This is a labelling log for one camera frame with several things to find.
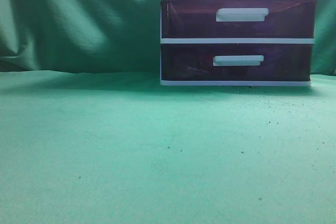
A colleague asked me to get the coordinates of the bottom dark translucent drawer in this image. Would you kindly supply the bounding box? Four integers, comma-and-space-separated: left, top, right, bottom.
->
161, 44, 312, 81

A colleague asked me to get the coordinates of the dark translucent drawer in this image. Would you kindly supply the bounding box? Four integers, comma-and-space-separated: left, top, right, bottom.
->
161, 44, 312, 81
161, 0, 317, 38

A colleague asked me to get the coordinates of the middle dark translucent drawer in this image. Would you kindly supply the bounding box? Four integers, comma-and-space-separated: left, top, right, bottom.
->
161, 0, 317, 38

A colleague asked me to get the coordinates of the green cloth backdrop and cover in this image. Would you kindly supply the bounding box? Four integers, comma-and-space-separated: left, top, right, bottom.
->
1, 0, 335, 223

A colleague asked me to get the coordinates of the white plastic drawer cabinet frame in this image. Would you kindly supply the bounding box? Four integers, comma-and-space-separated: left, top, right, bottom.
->
160, 0, 318, 86

